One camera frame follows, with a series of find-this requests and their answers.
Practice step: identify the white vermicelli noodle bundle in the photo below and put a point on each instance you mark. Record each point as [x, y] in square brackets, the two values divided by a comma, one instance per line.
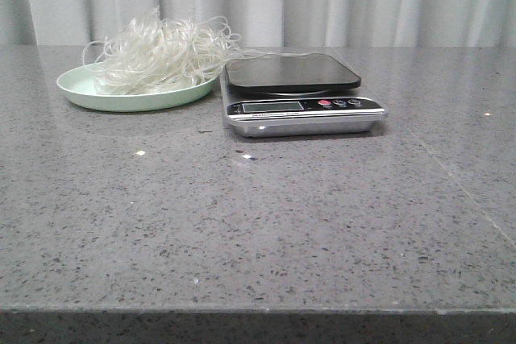
[155, 55]

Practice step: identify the silver black kitchen scale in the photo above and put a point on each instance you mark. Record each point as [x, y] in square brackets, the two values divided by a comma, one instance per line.
[295, 94]

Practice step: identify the light green plastic plate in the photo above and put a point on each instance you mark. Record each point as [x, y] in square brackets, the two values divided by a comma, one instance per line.
[78, 86]

